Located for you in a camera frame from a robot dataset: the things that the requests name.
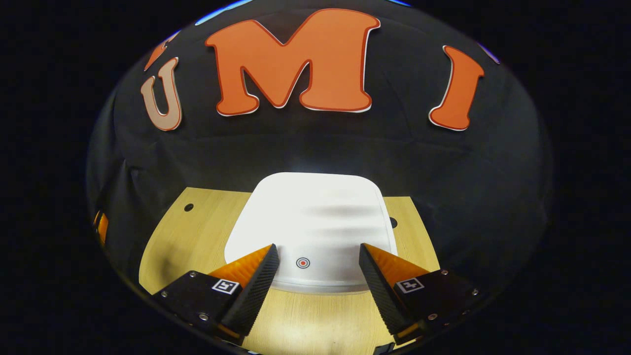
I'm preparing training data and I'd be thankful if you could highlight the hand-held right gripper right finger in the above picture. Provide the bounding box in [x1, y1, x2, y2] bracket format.
[358, 243, 486, 346]

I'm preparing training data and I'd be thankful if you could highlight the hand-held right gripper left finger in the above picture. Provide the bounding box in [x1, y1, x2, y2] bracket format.
[152, 243, 280, 346]

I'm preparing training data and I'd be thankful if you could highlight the wooden desktop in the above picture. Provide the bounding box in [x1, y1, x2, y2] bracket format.
[139, 187, 441, 355]

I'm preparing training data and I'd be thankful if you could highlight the white desktop garbage bin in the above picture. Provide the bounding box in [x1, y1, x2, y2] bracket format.
[224, 172, 398, 295]

